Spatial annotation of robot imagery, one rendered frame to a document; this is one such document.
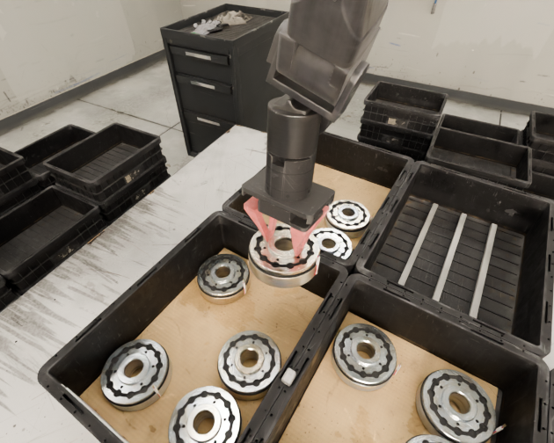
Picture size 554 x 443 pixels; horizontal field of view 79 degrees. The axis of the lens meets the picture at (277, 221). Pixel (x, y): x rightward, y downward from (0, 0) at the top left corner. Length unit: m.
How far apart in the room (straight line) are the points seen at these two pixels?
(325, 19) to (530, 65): 3.39
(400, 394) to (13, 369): 0.75
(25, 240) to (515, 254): 1.68
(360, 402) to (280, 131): 0.44
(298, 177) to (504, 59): 3.30
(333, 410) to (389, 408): 0.09
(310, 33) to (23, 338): 0.85
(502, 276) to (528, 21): 2.88
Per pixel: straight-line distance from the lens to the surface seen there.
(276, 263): 0.46
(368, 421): 0.60
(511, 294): 0.82
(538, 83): 3.69
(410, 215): 0.89
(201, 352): 0.64
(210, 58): 1.90
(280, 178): 0.38
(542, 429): 0.58
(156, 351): 0.62
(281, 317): 0.65
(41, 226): 1.75
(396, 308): 0.61
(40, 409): 0.86
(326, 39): 0.29
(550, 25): 3.56
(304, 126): 0.35
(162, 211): 1.08
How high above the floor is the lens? 1.40
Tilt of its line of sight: 45 degrees down
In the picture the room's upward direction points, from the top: straight up
